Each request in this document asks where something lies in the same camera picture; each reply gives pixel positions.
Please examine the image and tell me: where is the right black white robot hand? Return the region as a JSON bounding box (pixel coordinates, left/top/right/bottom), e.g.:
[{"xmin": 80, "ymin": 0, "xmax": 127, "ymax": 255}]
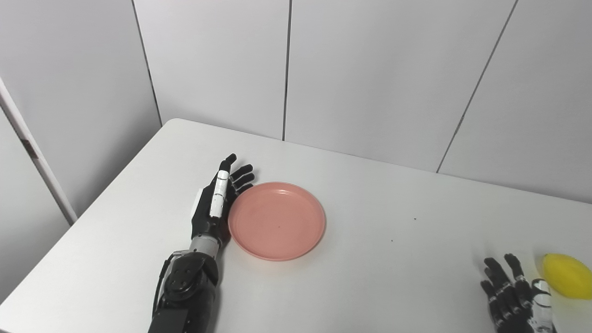
[{"xmin": 480, "ymin": 253, "xmax": 555, "ymax": 333}]

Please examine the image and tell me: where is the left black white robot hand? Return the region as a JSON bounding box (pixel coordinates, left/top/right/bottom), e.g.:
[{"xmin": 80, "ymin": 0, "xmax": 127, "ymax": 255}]
[{"xmin": 191, "ymin": 154, "xmax": 256, "ymax": 243}]

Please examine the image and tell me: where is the yellow lemon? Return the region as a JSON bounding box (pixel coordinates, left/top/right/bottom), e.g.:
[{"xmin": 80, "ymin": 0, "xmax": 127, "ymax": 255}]
[{"xmin": 541, "ymin": 253, "xmax": 592, "ymax": 300}]

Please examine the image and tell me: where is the pink round plate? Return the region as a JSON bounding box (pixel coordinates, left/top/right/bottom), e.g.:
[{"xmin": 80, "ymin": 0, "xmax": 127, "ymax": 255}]
[{"xmin": 228, "ymin": 181, "xmax": 327, "ymax": 262}]

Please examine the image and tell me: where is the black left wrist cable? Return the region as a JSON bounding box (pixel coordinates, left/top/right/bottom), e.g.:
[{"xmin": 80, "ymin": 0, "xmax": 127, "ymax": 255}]
[{"xmin": 153, "ymin": 252, "xmax": 177, "ymax": 315}]

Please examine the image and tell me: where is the white frame post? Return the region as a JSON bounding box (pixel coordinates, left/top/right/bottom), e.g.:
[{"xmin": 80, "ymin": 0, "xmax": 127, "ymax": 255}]
[{"xmin": 0, "ymin": 79, "xmax": 78, "ymax": 226}]

